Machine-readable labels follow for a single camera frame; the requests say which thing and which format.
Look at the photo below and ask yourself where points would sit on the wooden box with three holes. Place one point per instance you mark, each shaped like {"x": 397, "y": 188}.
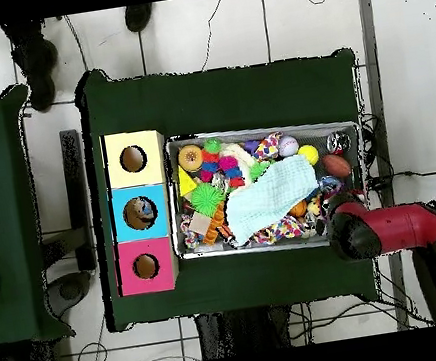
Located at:
{"x": 136, "y": 176}

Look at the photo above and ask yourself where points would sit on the white baseball toy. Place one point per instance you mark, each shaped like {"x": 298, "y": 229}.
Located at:
{"x": 288, "y": 145}

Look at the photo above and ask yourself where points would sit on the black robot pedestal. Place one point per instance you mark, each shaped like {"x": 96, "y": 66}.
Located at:
{"x": 245, "y": 334}

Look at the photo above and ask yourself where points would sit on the dark green table cloth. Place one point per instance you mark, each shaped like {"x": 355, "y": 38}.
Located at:
{"x": 230, "y": 97}

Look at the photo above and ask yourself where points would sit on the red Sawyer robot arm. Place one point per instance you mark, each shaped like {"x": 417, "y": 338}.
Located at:
{"x": 395, "y": 227}

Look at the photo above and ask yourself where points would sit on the yellow toy cheese wedge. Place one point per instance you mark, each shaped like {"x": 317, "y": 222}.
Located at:
{"x": 186, "y": 183}

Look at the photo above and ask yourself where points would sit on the plain wooden cube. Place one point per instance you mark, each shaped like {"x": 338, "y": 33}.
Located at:
{"x": 200, "y": 223}

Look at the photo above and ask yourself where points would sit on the crushed red silver can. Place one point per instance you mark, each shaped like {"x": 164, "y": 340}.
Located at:
{"x": 337, "y": 142}

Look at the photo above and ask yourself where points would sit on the plain green spiky ball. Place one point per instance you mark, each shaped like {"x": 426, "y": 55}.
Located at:
{"x": 206, "y": 198}

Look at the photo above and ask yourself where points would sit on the black upright panel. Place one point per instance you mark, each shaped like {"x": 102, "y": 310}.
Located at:
{"x": 76, "y": 189}

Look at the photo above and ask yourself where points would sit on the orange plastic toy block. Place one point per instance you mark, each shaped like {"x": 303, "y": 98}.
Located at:
{"x": 215, "y": 227}

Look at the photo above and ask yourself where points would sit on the dark green side table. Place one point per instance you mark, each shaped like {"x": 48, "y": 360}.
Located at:
{"x": 4, "y": 240}

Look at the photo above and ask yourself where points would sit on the yellow ball toy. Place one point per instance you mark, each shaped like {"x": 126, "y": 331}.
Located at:
{"x": 308, "y": 154}

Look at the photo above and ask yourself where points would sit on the toy burger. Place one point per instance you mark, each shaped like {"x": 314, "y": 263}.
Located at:
{"x": 190, "y": 158}

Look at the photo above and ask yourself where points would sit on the brown toy football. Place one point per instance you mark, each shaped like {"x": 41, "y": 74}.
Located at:
{"x": 337, "y": 166}

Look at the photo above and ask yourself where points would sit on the mint green cloth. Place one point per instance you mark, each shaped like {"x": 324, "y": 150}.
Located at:
{"x": 269, "y": 197}

